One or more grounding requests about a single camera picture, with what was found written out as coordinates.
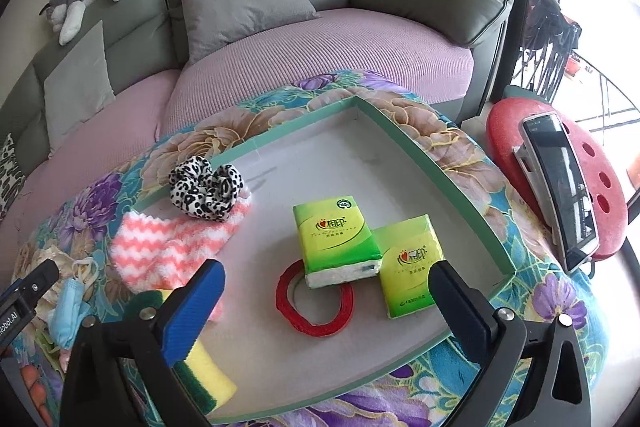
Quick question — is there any red plastic stool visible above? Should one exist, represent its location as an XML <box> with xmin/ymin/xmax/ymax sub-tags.
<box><xmin>486</xmin><ymin>98</ymin><xmax>629</xmax><ymax>258</ymax></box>

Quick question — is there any green tissue pack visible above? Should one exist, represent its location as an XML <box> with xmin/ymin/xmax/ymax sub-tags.
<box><xmin>372</xmin><ymin>213</ymin><xmax>446</xmax><ymax>320</ymax></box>
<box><xmin>292</xmin><ymin>196</ymin><xmax>384</xmax><ymax>290</ymax></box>

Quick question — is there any red tape roll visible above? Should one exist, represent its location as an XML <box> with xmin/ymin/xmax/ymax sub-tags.
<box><xmin>276</xmin><ymin>258</ymin><xmax>356</xmax><ymax>338</ymax></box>

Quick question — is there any pink white striped fluffy cloth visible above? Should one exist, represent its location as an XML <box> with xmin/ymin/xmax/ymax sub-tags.
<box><xmin>110</xmin><ymin>194</ymin><xmax>252</xmax><ymax>323</ymax></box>

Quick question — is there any black metal rack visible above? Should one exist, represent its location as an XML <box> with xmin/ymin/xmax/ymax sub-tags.
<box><xmin>520</xmin><ymin>0</ymin><xmax>583</xmax><ymax>108</ymax></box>

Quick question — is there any cream lace cloth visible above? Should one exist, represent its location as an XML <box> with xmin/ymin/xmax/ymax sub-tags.
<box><xmin>30</xmin><ymin>246</ymin><xmax>99</xmax><ymax>308</ymax></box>

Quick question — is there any yellow green sponge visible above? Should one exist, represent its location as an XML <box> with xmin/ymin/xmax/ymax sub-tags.
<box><xmin>131</xmin><ymin>289</ymin><xmax>239</xmax><ymax>412</ymax></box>

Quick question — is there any leopard print scrunchie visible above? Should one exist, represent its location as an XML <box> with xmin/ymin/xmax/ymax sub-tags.
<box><xmin>167</xmin><ymin>156</ymin><xmax>245</xmax><ymax>223</ymax></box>

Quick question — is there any black smartphone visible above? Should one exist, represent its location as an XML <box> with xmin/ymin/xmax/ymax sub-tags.
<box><xmin>520</xmin><ymin>112</ymin><xmax>600</xmax><ymax>273</ymax></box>

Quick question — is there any black white patterned cushion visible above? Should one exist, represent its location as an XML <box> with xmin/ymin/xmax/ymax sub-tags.
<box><xmin>0</xmin><ymin>133</ymin><xmax>26</xmax><ymax>221</ymax></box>

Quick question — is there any black balcony railing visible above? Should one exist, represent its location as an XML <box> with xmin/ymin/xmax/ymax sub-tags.
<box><xmin>575</xmin><ymin>57</ymin><xmax>640</xmax><ymax>134</ymax></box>

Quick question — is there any purple sofa seat cover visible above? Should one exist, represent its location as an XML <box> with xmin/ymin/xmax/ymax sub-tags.
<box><xmin>10</xmin><ymin>9</ymin><xmax>475</xmax><ymax>219</ymax></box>

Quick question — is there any teal shallow cardboard box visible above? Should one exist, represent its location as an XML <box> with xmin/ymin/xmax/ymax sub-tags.
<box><xmin>131</xmin><ymin>94</ymin><xmax>516</xmax><ymax>425</ymax></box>

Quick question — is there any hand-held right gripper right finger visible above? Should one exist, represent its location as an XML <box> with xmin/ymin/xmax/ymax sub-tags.
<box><xmin>428</xmin><ymin>260</ymin><xmax>593</xmax><ymax>427</ymax></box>

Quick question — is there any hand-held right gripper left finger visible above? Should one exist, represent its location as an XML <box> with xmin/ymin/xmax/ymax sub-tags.
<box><xmin>59</xmin><ymin>258</ymin><xmax>227</xmax><ymax>427</ymax></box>

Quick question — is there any blue face mask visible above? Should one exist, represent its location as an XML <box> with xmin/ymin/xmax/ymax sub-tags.
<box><xmin>47</xmin><ymin>277</ymin><xmax>94</xmax><ymax>350</ymax></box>

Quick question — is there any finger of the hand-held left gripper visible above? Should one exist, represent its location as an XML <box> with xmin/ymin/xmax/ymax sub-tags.
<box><xmin>22</xmin><ymin>259</ymin><xmax>61</xmax><ymax>304</ymax></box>
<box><xmin>0</xmin><ymin>279</ymin><xmax>26</xmax><ymax>306</ymax></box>

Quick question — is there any grey and purple cushion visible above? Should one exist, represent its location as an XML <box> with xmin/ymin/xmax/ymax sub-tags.
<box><xmin>177</xmin><ymin>0</ymin><xmax>321</xmax><ymax>66</ymax></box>

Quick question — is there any plain grey cushion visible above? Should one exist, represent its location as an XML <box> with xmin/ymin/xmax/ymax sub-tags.
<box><xmin>44</xmin><ymin>21</ymin><xmax>117</xmax><ymax>158</ymax></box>

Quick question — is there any floral blanket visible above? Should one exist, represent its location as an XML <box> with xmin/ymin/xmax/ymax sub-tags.
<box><xmin>10</xmin><ymin>69</ymin><xmax>613</xmax><ymax>427</ymax></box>

